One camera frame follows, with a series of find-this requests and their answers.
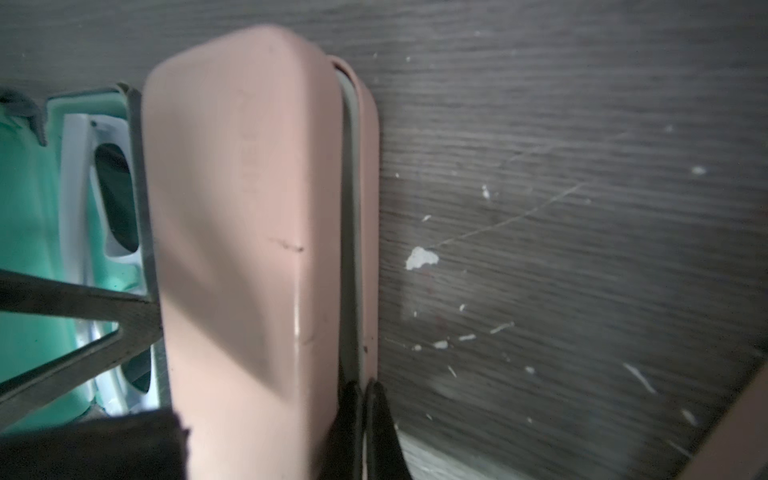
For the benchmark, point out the white sunglasses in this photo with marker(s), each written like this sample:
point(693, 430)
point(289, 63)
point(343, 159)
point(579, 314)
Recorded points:
point(100, 246)

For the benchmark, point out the mint case with white sunglasses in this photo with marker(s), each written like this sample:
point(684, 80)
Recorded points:
point(30, 172)

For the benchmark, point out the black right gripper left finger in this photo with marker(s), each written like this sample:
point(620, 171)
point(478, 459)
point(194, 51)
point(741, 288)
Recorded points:
point(139, 326)

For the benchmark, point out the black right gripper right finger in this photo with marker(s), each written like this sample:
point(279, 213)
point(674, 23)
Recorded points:
point(384, 459)

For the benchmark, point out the pink case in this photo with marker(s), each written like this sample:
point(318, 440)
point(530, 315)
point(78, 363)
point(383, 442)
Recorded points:
point(247, 139)
point(736, 447)

